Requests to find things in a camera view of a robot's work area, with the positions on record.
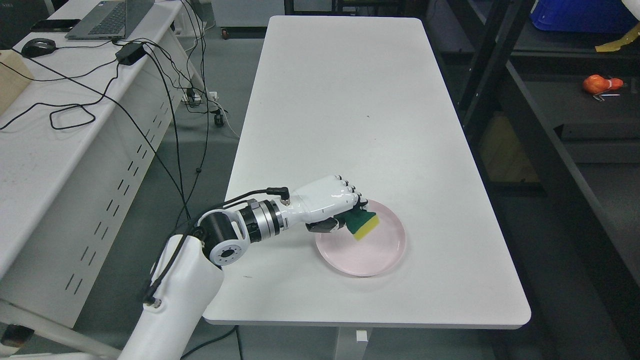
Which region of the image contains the orange plastic toy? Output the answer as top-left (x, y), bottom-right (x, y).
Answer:
top-left (582, 74), bottom-right (625, 95)

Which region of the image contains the green yellow sponge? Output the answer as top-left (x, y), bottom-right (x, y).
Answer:
top-left (343, 209), bottom-right (380, 240)

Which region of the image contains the pink round plate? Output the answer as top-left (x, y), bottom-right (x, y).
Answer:
top-left (315, 200), bottom-right (407, 277)

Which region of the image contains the yellow tape piece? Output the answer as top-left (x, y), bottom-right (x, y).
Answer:
top-left (594, 22), bottom-right (640, 53)

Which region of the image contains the blue plastic bin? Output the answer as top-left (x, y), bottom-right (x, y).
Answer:
top-left (529, 0), bottom-right (639, 34)

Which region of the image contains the black computer mouse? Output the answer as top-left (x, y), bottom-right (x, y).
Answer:
top-left (20, 38), bottom-right (57, 59)

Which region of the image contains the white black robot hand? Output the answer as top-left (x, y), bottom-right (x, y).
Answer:
top-left (278, 175), bottom-right (370, 233)

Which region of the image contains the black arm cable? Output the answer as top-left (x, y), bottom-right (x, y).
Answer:
top-left (140, 186), bottom-right (292, 307)

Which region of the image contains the black smartphone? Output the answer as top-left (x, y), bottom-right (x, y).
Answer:
top-left (30, 18), bottom-right (82, 33)

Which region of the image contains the black power adapter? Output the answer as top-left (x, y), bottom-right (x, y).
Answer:
top-left (115, 42), bottom-right (147, 66)

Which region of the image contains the cardboard box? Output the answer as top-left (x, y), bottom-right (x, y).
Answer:
top-left (0, 49), bottom-right (33, 116)

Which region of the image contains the grey laptop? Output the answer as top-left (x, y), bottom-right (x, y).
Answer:
top-left (65, 0), bottom-right (154, 40)

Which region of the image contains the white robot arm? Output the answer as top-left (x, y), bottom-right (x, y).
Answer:
top-left (118, 187), bottom-right (291, 360)

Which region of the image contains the dark metal shelf rack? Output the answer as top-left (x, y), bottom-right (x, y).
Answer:
top-left (424, 0), bottom-right (639, 360)

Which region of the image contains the white side desk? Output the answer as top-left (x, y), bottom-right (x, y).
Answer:
top-left (0, 0), bottom-right (211, 360)

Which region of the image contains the white power strip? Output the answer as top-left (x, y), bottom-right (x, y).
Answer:
top-left (181, 88), bottom-right (219, 108)

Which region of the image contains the white rectangular table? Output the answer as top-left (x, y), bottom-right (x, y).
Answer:
top-left (203, 15), bottom-right (531, 360)

